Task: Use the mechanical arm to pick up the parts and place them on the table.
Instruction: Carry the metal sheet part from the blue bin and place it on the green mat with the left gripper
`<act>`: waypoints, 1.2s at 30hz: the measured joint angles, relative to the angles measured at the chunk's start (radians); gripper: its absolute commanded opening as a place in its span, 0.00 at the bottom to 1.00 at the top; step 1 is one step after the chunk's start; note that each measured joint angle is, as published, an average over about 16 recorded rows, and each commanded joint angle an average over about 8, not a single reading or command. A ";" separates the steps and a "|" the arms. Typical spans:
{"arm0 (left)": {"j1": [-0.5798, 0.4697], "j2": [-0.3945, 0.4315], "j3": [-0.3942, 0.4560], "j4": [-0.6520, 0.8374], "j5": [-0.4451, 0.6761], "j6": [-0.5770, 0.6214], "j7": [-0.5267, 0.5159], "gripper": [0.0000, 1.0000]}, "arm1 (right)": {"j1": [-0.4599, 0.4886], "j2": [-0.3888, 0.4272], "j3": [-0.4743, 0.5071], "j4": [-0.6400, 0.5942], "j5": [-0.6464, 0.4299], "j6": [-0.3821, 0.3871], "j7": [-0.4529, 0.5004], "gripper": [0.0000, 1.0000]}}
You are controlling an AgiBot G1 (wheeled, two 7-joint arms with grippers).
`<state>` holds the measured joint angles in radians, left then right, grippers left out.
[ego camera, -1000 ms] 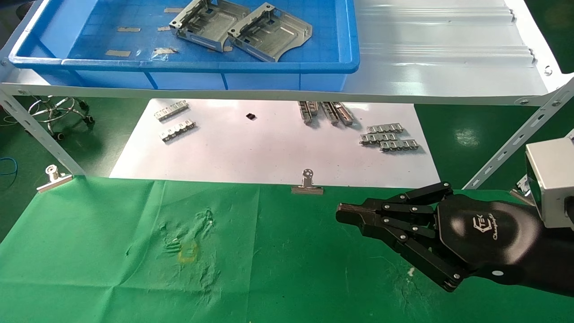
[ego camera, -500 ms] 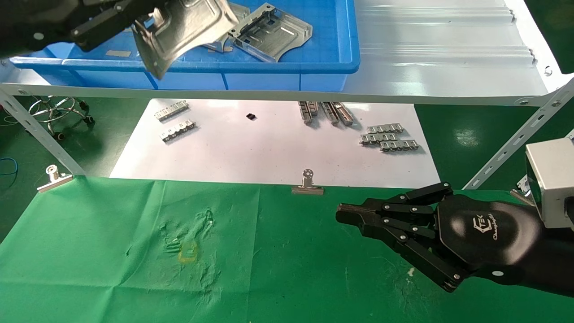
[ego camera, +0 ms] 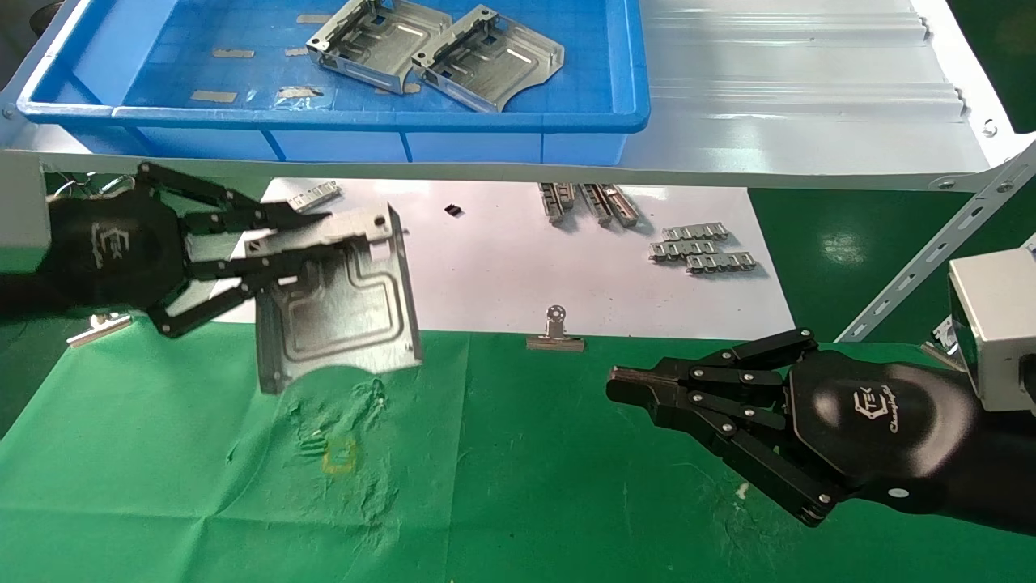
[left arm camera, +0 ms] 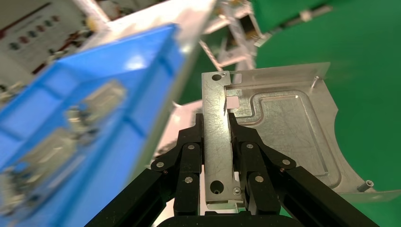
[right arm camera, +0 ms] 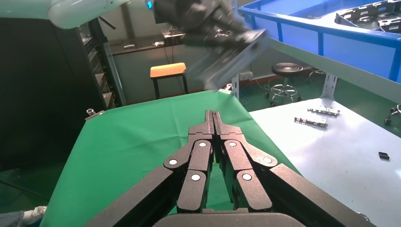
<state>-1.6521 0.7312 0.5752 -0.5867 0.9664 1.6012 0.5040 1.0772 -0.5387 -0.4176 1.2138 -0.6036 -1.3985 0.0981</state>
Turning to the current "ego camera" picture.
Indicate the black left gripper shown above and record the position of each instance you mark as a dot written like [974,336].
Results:
[113,251]

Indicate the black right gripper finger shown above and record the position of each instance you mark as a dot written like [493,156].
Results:
[639,382]

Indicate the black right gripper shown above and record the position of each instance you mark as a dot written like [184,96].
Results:
[882,429]

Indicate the silver sheet metal bracket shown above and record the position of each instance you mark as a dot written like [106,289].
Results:
[380,44]
[490,65]
[340,324]

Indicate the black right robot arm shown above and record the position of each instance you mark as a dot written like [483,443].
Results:
[1012,478]

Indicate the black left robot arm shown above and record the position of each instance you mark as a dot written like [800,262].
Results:
[20,291]

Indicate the small notched metal strip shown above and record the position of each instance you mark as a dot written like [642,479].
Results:
[681,251]
[317,194]
[706,233]
[720,263]

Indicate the silver binder clip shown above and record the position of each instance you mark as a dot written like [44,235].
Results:
[555,340]
[99,328]
[943,348]

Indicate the green table cloth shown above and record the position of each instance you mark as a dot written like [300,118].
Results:
[518,470]

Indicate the white paper sheet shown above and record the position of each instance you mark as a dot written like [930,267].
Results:
[502,267]

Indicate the chrome stool base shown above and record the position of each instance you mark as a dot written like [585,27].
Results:
[89,185]

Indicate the blue plastic bin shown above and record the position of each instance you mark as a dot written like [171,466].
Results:
[566,134]

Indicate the slotted grey angle strut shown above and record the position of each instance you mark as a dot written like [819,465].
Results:
[939,247]

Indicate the white metal shelf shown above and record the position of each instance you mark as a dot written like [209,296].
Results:
[809,121]

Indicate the grey metal rail pair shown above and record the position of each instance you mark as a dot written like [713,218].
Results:
[609,204]
[555,202]

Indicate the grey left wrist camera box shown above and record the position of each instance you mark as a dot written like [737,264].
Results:
[20,202]

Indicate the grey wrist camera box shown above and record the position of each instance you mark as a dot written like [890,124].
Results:
[999,324]
[20,202]

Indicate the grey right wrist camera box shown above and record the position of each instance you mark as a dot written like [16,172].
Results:
[999,324]

